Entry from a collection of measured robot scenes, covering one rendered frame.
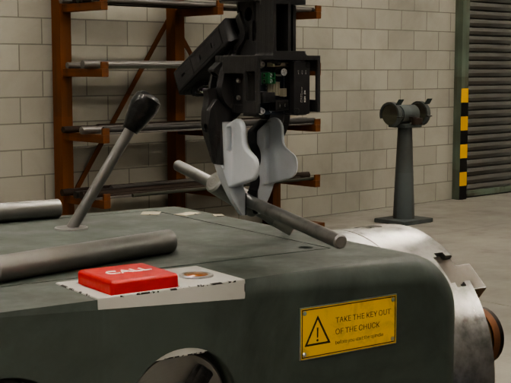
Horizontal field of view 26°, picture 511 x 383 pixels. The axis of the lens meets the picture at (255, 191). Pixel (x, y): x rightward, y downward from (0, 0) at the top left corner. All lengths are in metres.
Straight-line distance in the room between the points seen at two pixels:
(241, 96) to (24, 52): 7.61
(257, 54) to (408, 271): 0.24
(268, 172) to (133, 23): 8.13
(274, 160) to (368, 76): 10.03
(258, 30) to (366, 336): 0.29
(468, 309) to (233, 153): 0.37
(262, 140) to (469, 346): 0.35
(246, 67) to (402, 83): 10.49
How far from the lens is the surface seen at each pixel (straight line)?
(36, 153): 8.68
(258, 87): 0.98
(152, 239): 1.02
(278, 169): 1.05
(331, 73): 10.70
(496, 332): 1.46
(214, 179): 1.08
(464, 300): 1.27
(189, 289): 0.88
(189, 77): 1.09
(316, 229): 0.91
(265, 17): 1.00
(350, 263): 0.99
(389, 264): 1.02
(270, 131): 1.06
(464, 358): 1.25
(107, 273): 0.88
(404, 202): 10.22
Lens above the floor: 1.43
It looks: 6 degrees down
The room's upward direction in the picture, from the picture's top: straight up
